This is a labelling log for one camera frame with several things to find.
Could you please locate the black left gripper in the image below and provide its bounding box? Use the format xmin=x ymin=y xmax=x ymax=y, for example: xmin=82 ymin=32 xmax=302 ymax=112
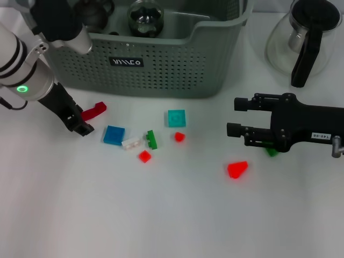
xmin=37 ymin=82 xmax=95 ymax=137

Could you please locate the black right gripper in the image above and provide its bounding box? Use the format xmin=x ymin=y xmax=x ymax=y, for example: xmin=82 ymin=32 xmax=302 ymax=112
xmin=226 ymin=92 xmax=344 ymax=153

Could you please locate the dark red curved brick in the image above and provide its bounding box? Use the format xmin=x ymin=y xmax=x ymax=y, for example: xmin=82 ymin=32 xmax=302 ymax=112
xmin=81 ymin=102 xmax=108 ymax=121

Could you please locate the blue square brick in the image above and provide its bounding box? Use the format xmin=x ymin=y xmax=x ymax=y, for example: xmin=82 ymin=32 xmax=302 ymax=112
xmin=103 ymin=125 xmax=126 ymax=146

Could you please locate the small white brick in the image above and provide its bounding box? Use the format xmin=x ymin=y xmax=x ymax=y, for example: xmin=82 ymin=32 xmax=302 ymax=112
xmin=121 ymin=137 xmax=142 ymax=151

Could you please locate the green narrow studded brick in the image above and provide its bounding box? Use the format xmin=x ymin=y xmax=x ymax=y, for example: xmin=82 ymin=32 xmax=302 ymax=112
xmin=146 ymin=130 xmax=158 ymax=150

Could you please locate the grey-green perforated storage bin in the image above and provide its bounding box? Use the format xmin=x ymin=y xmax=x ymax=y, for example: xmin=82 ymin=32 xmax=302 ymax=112
xmin=16 ymin=0 xmax=255 ymax=99

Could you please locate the large red wedge brick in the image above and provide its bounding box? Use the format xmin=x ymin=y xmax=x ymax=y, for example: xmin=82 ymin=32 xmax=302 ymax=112
xmin=227 ymin=161 xmax=249 ymax=180

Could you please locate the teal square brick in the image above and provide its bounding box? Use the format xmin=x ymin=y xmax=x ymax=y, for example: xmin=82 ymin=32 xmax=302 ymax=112
xmin=164 ymin=109 xmax=187 ymax=128

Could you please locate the right gripper metal connector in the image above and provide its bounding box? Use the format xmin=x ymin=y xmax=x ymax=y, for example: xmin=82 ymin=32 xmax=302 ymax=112
xmin=331 ymin=135 xmax=344 ymax=159

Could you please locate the black clay teapot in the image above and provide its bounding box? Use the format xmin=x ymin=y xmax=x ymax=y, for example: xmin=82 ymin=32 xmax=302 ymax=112
xmin=74 ymin=0 xmax=115 ymax=27

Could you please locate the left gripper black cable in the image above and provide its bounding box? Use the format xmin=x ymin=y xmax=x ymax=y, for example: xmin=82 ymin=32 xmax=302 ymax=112
xmin=0 ymin=96 xmax=27 ymax=110

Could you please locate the glass carafe black handle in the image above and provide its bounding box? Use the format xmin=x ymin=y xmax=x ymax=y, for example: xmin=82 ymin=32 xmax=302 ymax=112
xmin=264 ymin=0 xmax=343 ymax=88

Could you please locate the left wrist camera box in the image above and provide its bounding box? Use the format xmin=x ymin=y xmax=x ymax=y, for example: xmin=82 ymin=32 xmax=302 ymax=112
xmin=29 ymin=0 xmax=94 ymax=54

